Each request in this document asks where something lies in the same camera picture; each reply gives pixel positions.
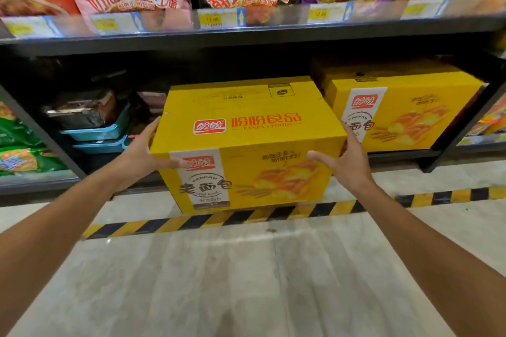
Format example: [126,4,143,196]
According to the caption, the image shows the person's right hand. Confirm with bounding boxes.
[307,131,376,198]

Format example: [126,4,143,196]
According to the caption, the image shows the person's left hand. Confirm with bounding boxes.
[119,117,181,187]

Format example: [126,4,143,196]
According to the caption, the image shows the yellow bread box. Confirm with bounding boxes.
[150,76,349,215]
[310,56,485,152]

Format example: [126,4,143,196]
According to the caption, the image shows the green cracker packets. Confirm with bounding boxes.
[0,100,68,176]

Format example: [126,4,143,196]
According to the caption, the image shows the black metal shelf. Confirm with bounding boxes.
[0,0,506,207]

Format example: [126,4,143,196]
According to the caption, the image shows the person's right forearm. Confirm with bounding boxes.
[356,179,506,337]

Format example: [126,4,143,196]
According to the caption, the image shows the person's left forearm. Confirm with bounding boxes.
[0,167,147,337]

